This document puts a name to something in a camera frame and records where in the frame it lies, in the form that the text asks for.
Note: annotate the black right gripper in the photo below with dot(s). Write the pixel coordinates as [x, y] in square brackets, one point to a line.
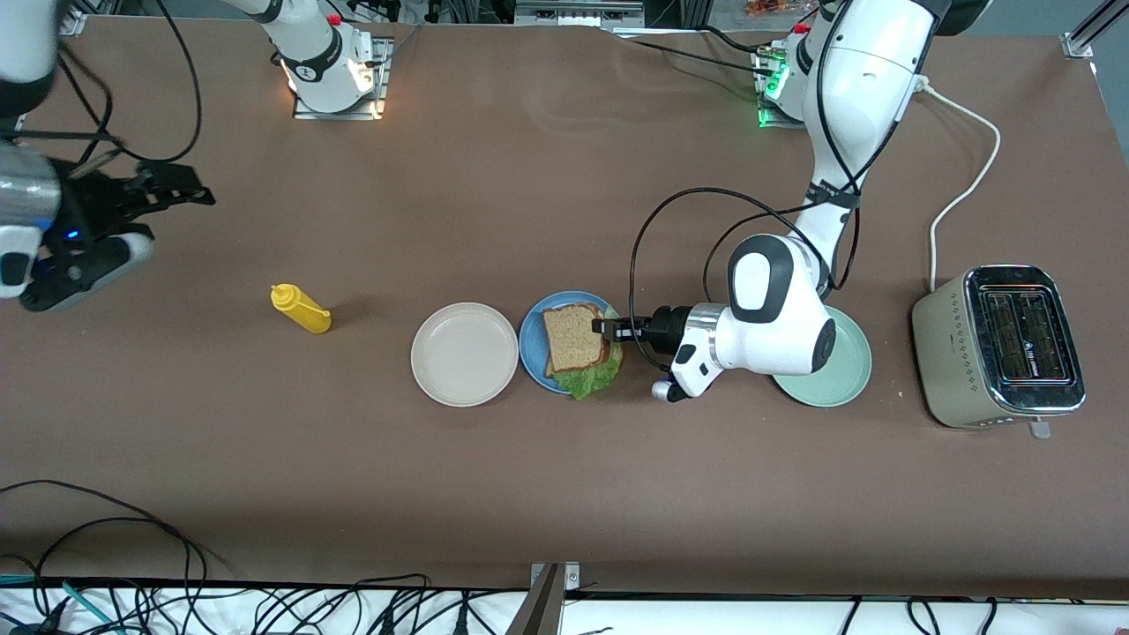
[95, 209]

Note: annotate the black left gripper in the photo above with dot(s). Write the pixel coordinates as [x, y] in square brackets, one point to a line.
[666, 329]

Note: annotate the brown toast bread slice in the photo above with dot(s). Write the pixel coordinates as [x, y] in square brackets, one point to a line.
[550, 371]
[573, 339]

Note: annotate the green lettuce leaf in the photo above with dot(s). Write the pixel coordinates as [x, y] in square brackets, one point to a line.
[586, 384]

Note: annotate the yellow squeeze sauce bottle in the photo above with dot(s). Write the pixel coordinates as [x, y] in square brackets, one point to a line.
[304, 310]

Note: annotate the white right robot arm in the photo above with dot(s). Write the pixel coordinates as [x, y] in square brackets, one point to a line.
[26, 194]

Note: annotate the blue round plate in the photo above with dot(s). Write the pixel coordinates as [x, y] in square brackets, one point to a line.
[532, 339]

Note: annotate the beige round plate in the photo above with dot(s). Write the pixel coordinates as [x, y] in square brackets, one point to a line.
[465, 354]

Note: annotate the light green round plate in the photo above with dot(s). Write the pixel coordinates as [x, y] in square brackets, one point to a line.
[847, 379]

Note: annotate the grey metal box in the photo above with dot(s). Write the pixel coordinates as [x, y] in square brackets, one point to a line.
[578, 12]

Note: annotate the beige chrome two-slot toaster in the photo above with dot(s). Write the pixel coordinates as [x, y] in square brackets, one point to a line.
[948, 353]

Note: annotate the orange patterned packet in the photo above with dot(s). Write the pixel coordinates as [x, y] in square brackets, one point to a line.
[776, 8]

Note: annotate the silver table corner bracket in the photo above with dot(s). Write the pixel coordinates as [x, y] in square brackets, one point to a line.
[75, 22]
[1079, 46]

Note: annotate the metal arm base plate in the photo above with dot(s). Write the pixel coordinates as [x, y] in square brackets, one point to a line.
[767, 97]
[382, 97]

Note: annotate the metal table edge bracket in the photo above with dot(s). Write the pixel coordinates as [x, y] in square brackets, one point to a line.
[551, 578]

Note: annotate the aluminium frame profile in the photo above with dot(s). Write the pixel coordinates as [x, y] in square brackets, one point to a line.
[1102, 19]

